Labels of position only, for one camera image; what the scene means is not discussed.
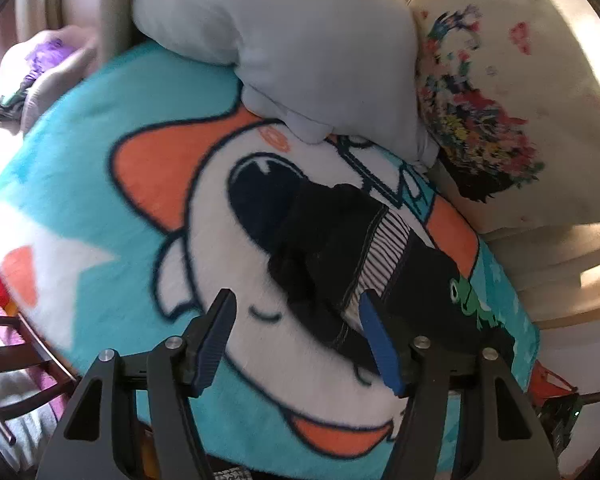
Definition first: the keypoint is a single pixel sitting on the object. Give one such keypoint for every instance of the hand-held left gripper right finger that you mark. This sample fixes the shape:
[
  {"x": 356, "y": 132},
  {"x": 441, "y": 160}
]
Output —
[{"x": 380, "y": 345}]

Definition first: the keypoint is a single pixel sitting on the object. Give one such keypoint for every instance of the beige padded bed rail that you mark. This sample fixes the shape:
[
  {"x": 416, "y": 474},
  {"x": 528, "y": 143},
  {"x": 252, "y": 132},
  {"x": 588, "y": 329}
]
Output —
[{"x": 545, "y": 260}]

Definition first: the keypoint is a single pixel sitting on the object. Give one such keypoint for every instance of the grey plush pillow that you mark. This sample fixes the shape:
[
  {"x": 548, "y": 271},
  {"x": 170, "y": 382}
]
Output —
[{"x": 290, "y": 35}]

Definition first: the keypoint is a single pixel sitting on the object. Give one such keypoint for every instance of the white pink cloth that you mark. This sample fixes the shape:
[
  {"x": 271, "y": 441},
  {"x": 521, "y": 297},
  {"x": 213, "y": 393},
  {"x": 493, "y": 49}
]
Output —
[{"x": 10, "y": 400}]

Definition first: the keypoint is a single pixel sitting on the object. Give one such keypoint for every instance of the beige bed post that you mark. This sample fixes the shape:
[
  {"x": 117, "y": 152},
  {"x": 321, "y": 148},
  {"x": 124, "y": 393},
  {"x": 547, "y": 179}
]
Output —
[{"x": 115, "y": 10}]

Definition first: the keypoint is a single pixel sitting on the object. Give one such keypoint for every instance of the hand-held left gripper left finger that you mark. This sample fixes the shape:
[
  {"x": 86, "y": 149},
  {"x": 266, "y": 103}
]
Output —
[{"x": 215, "y": 345}]

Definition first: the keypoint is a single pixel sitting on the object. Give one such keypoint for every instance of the pink purple clothes pile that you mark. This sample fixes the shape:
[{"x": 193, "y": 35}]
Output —
[{"x": 50, "y": 60}]

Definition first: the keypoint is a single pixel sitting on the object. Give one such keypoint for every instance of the teal cartoon printed blanket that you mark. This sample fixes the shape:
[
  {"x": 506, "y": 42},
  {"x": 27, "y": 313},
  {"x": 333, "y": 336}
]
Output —
[{"x": 105, "y": 185}]

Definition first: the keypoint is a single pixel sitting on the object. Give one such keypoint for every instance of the dark pants with striped lining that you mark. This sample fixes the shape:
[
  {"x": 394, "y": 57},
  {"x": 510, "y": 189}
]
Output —
[{"x": 330, "y": 240}]

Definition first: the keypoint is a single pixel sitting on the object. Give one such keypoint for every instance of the cream floral printed pillow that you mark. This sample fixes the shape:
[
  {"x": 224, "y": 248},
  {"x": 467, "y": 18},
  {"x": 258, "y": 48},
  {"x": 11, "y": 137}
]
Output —
[{"x": 555, "y": 110}]

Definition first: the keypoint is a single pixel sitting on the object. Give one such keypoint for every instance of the dark wooden chair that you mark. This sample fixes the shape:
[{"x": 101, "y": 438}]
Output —
[{"x": 30, "y": 340}]

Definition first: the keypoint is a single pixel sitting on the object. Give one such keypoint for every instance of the orange red cloth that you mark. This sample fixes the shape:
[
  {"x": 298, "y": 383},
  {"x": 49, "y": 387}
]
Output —
[{"x": 547, "y": 382}]

